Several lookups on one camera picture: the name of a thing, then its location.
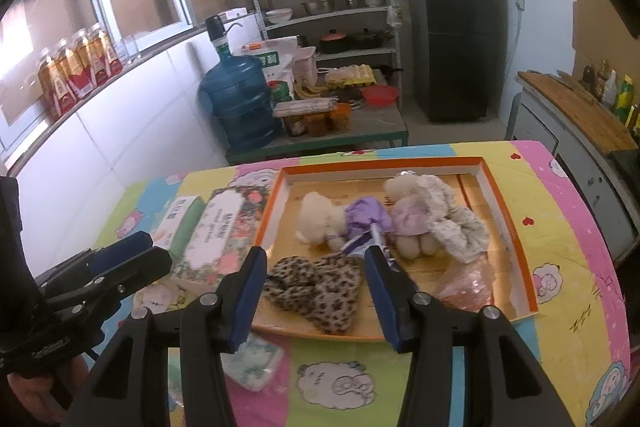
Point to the green snack bag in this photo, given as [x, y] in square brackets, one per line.
[281, 92]

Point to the black wok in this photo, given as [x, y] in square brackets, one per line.
[370, 39]

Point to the bunch of bananas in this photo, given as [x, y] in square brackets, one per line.
[307, 91]

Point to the yellow green bottle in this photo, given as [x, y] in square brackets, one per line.
[624, 99]

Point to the black pot red lid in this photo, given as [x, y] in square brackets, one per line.
[333, 43]

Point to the person's left hand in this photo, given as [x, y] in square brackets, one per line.
[35, 399]

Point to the packaged dried noodles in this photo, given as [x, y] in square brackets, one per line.
[302, 107]

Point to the teddy bear dark purple dress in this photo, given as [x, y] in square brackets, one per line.
[320, 217]

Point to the wooden cutting board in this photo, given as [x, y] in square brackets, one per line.
[580, 112]

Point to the brown sauce bottle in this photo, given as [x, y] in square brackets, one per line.
[602, 77]

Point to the floral tissue pack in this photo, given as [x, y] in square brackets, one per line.
[220, 227]

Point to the blue water jug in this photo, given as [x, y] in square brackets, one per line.
[237, 102]

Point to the black refrigerator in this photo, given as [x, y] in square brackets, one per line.
[450, 32]

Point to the dark sauce bottle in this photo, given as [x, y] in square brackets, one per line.
[589, 81]

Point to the green low table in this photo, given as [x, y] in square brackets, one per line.
[370, 124]

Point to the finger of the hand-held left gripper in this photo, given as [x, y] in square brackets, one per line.
[135, 272]
[122, 247]

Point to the orange-rimmed cardboard box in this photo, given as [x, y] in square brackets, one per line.
[285, 237]

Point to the white bowl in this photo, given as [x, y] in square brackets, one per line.
[279, 17]

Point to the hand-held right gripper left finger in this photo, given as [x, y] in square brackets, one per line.
[247, 302]

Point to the cardboard sheets on wall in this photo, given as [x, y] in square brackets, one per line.
[600, 17]

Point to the red plastic bowl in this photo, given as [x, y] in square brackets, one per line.
[380, 96]

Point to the jar with orange sauce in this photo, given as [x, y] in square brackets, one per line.
[341, 118]
[317, 124]
[296, 126]

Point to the yellow egg tray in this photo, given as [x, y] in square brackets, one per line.
[350, 76]

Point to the grey counter cabinet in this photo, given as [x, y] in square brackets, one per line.
[570, 167]

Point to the small white tissue pack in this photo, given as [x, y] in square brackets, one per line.
[252, 362]

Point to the metal bowl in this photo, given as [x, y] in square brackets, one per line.
[317, 7]

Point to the leopard print scrunchie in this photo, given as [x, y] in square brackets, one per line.
[292, 294]
[335, 297]

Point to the cooking oil bottle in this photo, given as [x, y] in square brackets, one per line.
[109, 52]
[55, 87]
[75, 72]
[92, 59]

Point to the teddy bear light purple dress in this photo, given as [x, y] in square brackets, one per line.
[407, 212]

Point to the white plastic bottle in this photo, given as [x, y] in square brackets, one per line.
[610, 92]

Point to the green tissue pack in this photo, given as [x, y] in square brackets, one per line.
[182, 217]

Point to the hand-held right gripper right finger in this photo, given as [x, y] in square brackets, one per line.
[382, 302]

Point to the clear plastic bag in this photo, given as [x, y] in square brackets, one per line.
[465, 287]

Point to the black water pump dispenser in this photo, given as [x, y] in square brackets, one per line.
[217, 32]

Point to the white green flour bag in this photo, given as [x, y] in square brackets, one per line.
[277, 59]

